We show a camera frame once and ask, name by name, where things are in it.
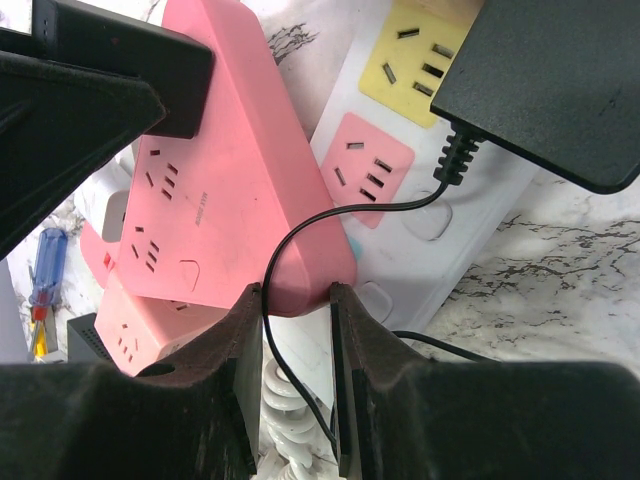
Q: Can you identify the white power strip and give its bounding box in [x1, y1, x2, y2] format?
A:
[311, 1, 536, 331]

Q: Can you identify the right black flat box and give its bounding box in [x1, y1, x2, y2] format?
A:
[66, 313, 113, 363]

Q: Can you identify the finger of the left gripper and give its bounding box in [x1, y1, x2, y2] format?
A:
[1, 29, 166, 256]

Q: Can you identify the pink cube socket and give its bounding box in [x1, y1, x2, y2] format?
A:
[95, 271, 228, 376]

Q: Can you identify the white plug adapter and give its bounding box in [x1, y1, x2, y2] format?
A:
[74, 160, 131, 243]

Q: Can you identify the pink triangular power strip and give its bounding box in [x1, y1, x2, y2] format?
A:
[112, 0, 359, 319]

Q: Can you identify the orange tan plug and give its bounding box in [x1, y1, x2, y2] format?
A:
[404, 0, 485, 25]

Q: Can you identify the small black charger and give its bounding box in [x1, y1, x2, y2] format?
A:
[31, 1, 215, 139]

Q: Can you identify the thin black cable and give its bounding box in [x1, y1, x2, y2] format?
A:
[262, 119, 496, 451]

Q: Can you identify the pink square plug adapter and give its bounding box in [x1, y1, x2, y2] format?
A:
[79, 221, 120, 288]

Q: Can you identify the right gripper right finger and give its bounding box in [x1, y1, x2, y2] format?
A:
[330, 283, 639, 479]

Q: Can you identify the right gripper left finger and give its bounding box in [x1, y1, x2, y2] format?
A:
[1, 284, 263, 479]

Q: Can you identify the large black adapter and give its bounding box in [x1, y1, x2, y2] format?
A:
[431, 1, 639, 194]

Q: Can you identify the white cord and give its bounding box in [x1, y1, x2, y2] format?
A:
[257, 357, 341, 480]

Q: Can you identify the yellow red screwdriver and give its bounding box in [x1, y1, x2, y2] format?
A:
[29, 306, 51, 361]

